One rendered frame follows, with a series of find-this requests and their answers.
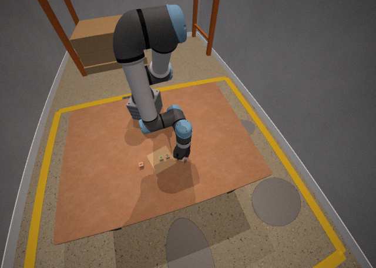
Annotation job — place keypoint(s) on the tan square mat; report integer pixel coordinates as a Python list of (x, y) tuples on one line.
[(158, 165)]

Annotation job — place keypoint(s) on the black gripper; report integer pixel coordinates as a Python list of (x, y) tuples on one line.
[(181, 151)]

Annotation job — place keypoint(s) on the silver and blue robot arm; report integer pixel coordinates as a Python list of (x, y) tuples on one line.
[(159, 28)]

